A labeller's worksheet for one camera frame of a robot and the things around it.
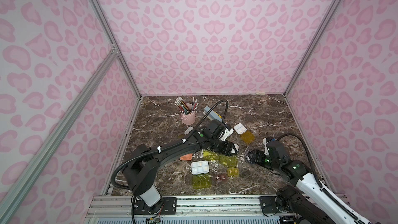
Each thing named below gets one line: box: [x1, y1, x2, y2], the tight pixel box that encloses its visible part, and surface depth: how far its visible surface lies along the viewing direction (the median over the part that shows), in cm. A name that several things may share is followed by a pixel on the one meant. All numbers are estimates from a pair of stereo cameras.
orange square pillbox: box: [179, 153, 193, 161], surface depth 90 cm
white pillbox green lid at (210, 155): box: [202, 149, 220, 163], surface depth 91 cm
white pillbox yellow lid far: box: [233, 122, 256, 145], surface depth 100 cm
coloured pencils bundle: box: [174, 96, 199, 115], surface depth 97 cm
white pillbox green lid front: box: [191, 160, 212, 190], surface depth 84 cm
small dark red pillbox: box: [215, 173, 227, 181], surface depth 83 cm
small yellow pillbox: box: [227, 166, 239, 176], surface depth 84 cm
